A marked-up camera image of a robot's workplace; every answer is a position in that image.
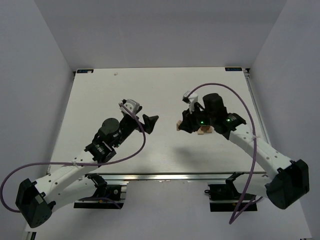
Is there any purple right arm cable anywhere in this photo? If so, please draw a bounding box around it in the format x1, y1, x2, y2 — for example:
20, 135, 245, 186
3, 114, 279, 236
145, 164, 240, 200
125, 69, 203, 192
187, 82, 263, 225

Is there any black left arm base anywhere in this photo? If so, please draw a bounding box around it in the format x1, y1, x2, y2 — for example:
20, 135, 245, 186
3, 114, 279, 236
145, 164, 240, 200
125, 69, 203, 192
73, 173, 127, 210

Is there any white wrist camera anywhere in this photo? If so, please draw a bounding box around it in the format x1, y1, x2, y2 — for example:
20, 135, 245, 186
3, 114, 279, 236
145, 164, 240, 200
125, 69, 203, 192
119, 99, 140, 115
182, 91, 198, 114

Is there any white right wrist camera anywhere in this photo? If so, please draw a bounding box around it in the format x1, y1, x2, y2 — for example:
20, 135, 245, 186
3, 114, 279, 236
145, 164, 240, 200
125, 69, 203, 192
182, 91, 198, 114

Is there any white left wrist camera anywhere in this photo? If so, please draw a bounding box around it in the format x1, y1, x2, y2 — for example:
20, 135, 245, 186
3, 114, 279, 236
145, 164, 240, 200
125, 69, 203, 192
119, 99, 140, 115

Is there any blue table corner label right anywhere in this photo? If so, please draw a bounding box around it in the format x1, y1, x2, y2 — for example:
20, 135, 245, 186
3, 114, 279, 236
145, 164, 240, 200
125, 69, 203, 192
224, 67, 243, 72

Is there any brown wooden block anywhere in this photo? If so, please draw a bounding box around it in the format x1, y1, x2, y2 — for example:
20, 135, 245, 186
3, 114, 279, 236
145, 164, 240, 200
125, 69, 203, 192
201, 126, 210, 131

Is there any blue table corner label left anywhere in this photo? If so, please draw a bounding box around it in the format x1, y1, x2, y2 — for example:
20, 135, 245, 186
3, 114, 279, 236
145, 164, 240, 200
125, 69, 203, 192
76, 69, 94, 74

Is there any small light wood block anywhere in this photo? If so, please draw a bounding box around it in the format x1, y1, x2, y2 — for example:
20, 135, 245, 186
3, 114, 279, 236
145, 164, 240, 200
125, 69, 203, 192
176, 120, 182, 131

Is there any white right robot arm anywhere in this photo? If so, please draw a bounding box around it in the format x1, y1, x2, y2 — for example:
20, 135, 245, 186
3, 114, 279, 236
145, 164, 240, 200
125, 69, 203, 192
177, 91, 310, 210

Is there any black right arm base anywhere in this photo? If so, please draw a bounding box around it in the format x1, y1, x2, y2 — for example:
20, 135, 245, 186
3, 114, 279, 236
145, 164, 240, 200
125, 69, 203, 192
204, 183, 241, 213

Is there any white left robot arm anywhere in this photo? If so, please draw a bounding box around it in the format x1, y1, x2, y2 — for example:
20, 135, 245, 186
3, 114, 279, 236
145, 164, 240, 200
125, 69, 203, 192
15, 103, 159, 228

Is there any blue table corner label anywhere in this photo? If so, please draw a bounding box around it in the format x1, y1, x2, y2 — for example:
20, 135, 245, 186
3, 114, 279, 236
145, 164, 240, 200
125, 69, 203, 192
76, 69, 94, 74
224, 67, 243, 72

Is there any aluminium table edge rail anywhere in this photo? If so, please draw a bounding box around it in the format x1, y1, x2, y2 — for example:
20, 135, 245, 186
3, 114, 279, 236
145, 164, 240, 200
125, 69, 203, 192
99, 171, 271, 183

